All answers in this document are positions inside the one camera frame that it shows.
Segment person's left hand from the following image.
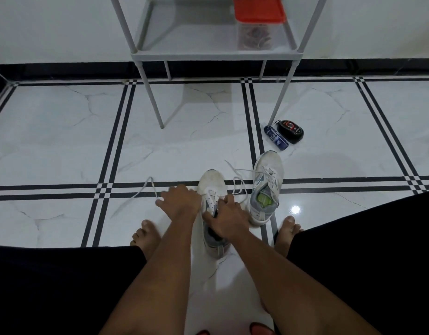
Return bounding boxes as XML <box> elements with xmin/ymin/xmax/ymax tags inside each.
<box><xmin>155</xmin><ymin>184</ymin><xmax>202</xmax><ymax>223</ymax></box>

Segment person's right hand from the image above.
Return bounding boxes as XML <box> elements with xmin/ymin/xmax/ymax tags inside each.
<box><xmin>201</xmin><ymin>194</ymin><xmax>252</xmax><ymax>244</ymax></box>

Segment white grey sneaker shoe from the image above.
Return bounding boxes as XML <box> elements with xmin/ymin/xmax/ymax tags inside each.
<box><xmin>196</xmin><ymin>169</ymin><xmax>233</xmax><ymax>259</ymax></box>
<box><xmin>247</xmin><ymin>150</ymin><xmax>285</xmax><ymax>228</ymax></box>

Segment clear box with red lid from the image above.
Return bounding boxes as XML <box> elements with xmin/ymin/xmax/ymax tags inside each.
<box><xmin>239</xmin><ymin>25</ymin><xmax>273</xmax><ymax>50</ymax></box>

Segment clear container with red lid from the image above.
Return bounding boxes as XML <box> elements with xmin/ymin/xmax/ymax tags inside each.
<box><xmin>232</xmin><ymin>0</ymin><xmax>287</xmax><ymax>51</ymax></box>

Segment person's right forearm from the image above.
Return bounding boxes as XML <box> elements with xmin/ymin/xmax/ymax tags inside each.
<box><xmin>232</xmin><ymin>230</ymin><xmax>381</xmax><ymax>335</ymax></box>

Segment person's left forearm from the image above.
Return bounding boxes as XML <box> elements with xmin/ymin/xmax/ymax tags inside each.
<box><xmin>99</xmin><ymin>216</ymin><xmax>201</xmax><ymax>335</ymax></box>

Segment person's left foot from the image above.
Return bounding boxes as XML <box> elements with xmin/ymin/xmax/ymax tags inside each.
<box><xmin>129</xmin><ymin>219</ymin><xmax>162</xmax><ymax>261</ymax></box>

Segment person's foot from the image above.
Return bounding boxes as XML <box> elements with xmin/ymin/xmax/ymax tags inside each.
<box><xmin>129</xmin><ymin>219</ymin><xmax>162</xmax><ymax>261</ymax></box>
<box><xmin>274</xmin><ymin>215</ymin><xmax>304</xmax><ymax>259</ymax></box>

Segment person's right foot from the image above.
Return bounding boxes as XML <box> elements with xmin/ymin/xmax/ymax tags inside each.
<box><xmin>274</xmin><ymin>215</ymin><xmax>304</xmax><ymax>259</ymax></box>

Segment grey metal shelf rack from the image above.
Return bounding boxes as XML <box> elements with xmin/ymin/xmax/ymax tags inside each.
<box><xmin>109</xmin><ymin>0</ymin><xmax>329</xmax><ymax>129</ymax></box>

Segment black oval polish bottle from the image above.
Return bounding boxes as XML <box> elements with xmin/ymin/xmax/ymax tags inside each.
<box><xmin>274</xmin><ymin>119</ymin><xmax>305</xmax><ymax>145</ymax></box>

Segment black shorts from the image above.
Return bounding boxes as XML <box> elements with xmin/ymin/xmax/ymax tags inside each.
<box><xmin>0</xmin><ymin>190</ymin><xmax>429</xmax><ymax>335</ymax></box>

